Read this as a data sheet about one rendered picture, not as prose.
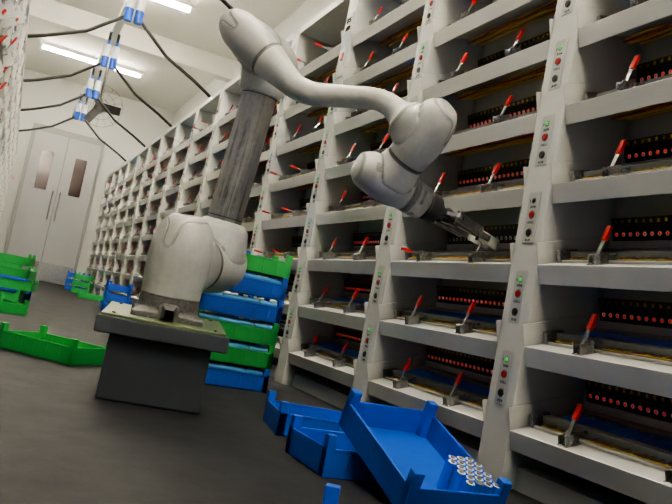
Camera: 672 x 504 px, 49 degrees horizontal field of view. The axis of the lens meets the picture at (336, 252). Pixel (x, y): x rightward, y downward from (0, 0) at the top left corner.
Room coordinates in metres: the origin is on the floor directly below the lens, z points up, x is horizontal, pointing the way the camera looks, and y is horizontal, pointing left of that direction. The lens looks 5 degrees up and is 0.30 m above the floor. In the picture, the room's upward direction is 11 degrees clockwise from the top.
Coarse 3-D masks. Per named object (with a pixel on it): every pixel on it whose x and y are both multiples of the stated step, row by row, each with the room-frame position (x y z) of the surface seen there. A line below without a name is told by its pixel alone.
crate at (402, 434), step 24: (360, 408) 1.49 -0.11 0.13; (384, 408) 1.51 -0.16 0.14; (432, 408) 1.53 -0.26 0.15; (360, 432) 1.40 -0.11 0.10; (384, 432) 1.51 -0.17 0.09; (408, 432) 1.55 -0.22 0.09; (432, 432) 1.53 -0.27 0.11; (360, 456) 1.39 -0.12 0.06; (384, 456) 1.31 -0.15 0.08; (408, 456) 1.44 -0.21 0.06; (432, 456) 1.48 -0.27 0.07; (384, 480) 1.30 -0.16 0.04; (408, 480) 1.23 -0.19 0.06; (432, 480) 1.38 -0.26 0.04; (504, 480) 1.29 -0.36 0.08
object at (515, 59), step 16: (512, 48) 1.89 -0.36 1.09; (528, 48) 1.81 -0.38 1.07; (544, 48) 1.76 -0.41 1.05; (480, 64) 2.31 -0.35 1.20; (496, 64) 1.94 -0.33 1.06; (512, 64) 1.87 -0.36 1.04; (528, 64) 1.82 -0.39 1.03; (544, 64) 1.97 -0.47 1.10; (432, 80) 2.30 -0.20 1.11; (448, 80) 2.15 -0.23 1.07; (464, 80) 2.08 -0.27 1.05; (480, 80) 2.01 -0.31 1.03; (496, 80) 2.15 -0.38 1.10; (512, 80) 2.04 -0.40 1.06; (528, 80) 2.05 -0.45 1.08; (432, 96) 2.24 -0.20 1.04; (464, 96) 2.26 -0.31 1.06; (480, 96) 2.27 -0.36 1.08
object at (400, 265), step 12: (396, 252) 2.29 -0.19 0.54; (408, 252) 2.29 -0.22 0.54; (396, 264) 2.25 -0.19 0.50; (408, 264) 2.19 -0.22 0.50; (420, 264) 2.12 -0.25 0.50; (432, 264) 2.06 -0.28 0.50; (444, 264) 2.00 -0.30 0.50; (456, 264) 1.95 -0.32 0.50; (468, 264) 1.90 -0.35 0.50; (480, 264) 1.85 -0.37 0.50; (492, 264) 1.80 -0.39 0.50; (504, 264) 1.76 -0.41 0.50; (408, 276) 2.19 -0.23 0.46; (420, 276) 2.13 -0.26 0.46; (432, 276) 2.07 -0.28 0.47; (444, 276) 2.01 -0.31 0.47; (456, 276) 1.96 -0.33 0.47; (468, 276) 1.90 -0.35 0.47; (480, 276) 1.86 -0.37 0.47; (492, 276) 1.81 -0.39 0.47; (504, 276) 1.76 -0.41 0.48
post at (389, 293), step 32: (448, 0) 2.30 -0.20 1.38; (480, 0) 2.35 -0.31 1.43; (416, 64) 2.36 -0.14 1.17; (448, 64) 2.32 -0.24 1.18; (448, 96) 2.33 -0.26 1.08; (448, 160) 2.35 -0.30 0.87; (384, 224) 2.37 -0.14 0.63; (416, 224) 2.32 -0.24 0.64; (384, 256) 2.33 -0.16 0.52; (384, 288) 2.29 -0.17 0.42; (416, 288) 2.33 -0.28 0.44; (384, 352) 2.31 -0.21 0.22; (416, 352) 2.35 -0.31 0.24
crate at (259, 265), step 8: (248, 256) 2.49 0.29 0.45; (256, 256) 2.50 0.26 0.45; (288, 256) 2.54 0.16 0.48; (248, 264) 2.49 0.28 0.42; (256, 264) 2.50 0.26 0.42; (264, 264) 2.51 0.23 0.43; (272, 264) 2.52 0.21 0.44; (280, 264) 2.53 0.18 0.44; (288, 264) 2.54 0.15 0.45; (248, 272) 2.70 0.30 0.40; (256, 272) 2.55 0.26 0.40; (264, 272) 2.51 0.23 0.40; (272, 272) 2.52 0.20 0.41; (280, 272) 2.53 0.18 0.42; (288, 272) 2.54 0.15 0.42
